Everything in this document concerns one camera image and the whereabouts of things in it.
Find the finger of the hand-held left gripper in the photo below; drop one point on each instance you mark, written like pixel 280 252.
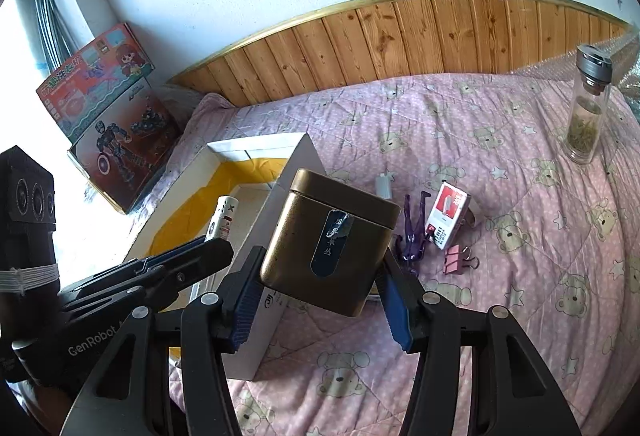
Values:
pixel 195 266
pixel 175 256

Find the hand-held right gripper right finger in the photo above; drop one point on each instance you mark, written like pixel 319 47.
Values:
pixel 397 311

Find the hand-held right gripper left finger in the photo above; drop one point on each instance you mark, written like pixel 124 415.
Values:
pixel 244 301

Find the purple toy figure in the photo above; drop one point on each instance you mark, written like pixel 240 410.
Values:
pixel 414 236

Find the pink binder clip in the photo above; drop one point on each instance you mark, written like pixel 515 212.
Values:
pixel 457 261

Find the brown cardboard cube box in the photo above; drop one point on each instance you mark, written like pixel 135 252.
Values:
pixel 325 226

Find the red and white staple box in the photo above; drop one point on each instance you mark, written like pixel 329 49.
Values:
pixel 447 211

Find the white cardboard box yellow tape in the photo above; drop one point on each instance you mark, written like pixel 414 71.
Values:
pixel 302 153

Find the robot figure toy box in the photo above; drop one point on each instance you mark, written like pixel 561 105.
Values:
pixel 125 151

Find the small grey adapter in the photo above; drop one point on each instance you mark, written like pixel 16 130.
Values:
pixel 384 186

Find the pink bear print blanket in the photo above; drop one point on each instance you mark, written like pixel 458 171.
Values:
pixel 525 266

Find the colourful doll toy box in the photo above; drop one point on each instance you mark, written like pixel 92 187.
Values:
pixel 95 76

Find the clear bubble wrap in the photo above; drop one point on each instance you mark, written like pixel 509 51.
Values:
pixel 620 66

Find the wooden wall panelling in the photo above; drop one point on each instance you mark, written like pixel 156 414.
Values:
pixel 400 46

